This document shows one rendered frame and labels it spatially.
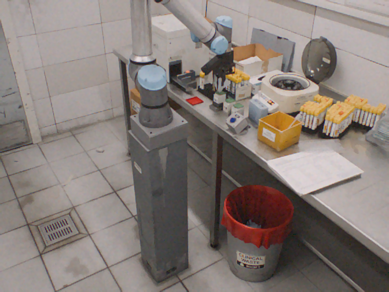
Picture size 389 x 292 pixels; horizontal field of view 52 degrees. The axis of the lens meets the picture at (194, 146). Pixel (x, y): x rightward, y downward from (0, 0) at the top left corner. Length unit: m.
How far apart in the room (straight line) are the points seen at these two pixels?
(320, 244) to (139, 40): 1.35
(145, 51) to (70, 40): 1.73
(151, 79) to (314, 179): 0.74
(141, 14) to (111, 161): 1.73
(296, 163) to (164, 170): 0.58
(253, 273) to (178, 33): 1.34
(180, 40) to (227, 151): 0.91
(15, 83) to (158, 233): 1.82
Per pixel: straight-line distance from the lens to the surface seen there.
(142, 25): 1.69
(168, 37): 2.19
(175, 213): 2.01
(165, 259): 2.21
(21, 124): 3.49
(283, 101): 1.96
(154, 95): 1.65
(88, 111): 3.68
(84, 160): 3.25
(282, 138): 1.69
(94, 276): 2.40
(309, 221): 2.32
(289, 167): 1.62
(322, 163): 1.67
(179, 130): 1.73
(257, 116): 1.87
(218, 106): 1.99
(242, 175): 2.57
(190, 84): 2.15
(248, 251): 2.12
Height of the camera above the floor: 1.82
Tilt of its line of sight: 33 degrees down
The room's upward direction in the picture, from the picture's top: straight up
